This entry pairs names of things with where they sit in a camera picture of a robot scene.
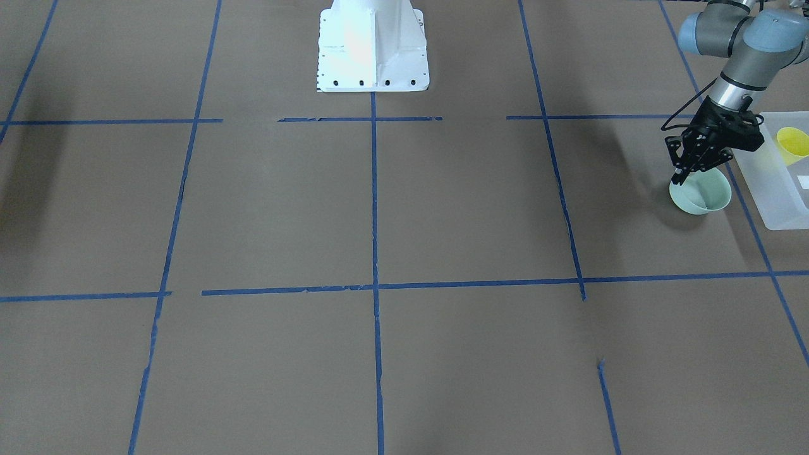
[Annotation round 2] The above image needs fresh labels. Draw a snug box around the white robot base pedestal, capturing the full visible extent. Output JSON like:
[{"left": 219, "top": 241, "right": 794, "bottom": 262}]
[{"left": 316, "top": 1, "right": 430, "bottom": 93}]

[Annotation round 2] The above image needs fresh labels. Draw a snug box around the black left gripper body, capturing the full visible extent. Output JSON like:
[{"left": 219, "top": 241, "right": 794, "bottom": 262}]
[{"left": 664, "top": 98, "right": 765, "bottom": 174}]

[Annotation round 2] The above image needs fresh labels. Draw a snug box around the translucent white plastic box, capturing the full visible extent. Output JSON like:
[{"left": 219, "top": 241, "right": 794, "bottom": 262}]
[{"left": 734, "top": 111, "right": 808, "bottom": 231}]

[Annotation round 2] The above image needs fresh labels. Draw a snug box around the yellow plastic cup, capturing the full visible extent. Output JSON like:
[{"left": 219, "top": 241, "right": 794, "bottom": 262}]
[{"left": 775, "top": 126, "right": 809, "bottom": 166}]

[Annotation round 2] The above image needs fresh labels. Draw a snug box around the pale green ceramic bowl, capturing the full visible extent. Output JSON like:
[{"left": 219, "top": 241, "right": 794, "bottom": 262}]
[{"left": 668, "top": 168, "right": 732, "bottom": 215}]

